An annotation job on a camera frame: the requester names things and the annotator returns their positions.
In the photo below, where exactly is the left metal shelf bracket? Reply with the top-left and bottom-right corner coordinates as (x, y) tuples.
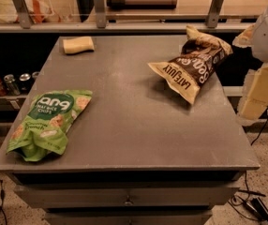
(12, 0), (33, 29)

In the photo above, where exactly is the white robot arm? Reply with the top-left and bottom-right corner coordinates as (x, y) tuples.
(232, 7), (268, 126)

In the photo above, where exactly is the black hanging cable right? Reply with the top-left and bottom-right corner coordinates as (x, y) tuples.
(250, 105), (268, 146)

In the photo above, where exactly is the dark soda can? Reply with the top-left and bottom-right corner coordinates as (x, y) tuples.
(32, 71), (39, 81)
(19, 73), (33, 93)

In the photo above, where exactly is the brown Late July chip bag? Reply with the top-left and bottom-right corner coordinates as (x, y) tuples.
(148, 25), (232, 105)

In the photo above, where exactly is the black power adapter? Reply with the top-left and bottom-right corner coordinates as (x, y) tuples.
(231, 189), (268, 225)

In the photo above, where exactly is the orange white plastic bag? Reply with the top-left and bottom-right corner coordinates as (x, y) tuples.
(0, 0), (61, 23)

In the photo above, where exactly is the far dark soda can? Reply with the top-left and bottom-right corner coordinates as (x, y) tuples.
(32, 71), (39, 81)

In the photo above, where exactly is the green rice chip bag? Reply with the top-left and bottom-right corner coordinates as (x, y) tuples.
(7, 90), (93, 162)

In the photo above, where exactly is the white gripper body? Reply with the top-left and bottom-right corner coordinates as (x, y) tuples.
(237, 63), (268, 125)

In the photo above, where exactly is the middle metal shelf bracket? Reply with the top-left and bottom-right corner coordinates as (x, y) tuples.
(94, 0), (107, 28)

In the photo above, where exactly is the metal drawer handle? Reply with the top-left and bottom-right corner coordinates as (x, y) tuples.
(124, 196), (134, 206)

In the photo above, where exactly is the yellow sponge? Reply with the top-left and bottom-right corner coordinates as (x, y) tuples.
(63, 37), (95, 54)

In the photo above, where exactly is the right metal shelf bracket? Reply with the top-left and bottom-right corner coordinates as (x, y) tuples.
(205, 0), (224, 28)

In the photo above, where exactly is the metal shelf bracket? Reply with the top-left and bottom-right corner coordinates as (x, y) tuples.
(94, 0), (107, 28)
(205, 0), (224, 28)
(12, 0), (33, 29)

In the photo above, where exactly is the grey drawer cabinet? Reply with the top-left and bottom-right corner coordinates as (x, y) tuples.
(7, 171), (246, 225)

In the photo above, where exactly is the silver soda can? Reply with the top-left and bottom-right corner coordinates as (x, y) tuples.
(4, 74), (21, 96)

